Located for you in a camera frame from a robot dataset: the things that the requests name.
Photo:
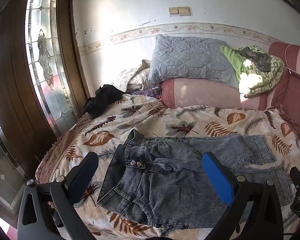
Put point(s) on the red pink padded bed rail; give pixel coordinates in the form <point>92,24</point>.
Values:
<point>295,90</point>

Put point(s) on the black cloth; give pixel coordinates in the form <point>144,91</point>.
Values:
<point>102,100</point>

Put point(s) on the leaf print fleece blanket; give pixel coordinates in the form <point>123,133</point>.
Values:
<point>190,121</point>

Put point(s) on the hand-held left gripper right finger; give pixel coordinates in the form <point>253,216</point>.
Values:
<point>218,180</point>

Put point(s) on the grey quilted pillow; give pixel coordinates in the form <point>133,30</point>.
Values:
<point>187,57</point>

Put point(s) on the brown ruffled bedspread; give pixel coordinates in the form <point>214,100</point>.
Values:
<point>65,140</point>

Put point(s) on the pink padded bolster cushion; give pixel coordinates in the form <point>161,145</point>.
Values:
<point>205,92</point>

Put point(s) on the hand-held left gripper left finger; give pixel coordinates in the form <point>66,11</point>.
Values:
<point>83,177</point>

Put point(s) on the dark grey cloth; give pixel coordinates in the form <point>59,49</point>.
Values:
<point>261,60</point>

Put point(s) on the green patterned quilt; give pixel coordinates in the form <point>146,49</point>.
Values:
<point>257,82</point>

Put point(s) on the cream light switch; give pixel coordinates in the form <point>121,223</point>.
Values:
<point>184,10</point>
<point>173,11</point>

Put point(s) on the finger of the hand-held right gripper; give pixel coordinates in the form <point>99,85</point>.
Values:
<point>297,178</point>

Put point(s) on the wooden door with stained glass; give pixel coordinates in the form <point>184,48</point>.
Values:
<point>12,80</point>

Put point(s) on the beige pillow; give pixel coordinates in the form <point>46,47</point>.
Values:
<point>137,76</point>

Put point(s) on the purple plastic packet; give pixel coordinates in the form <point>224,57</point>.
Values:
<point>150,92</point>

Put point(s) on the grey denim pants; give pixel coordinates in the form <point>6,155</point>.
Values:
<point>165,187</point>

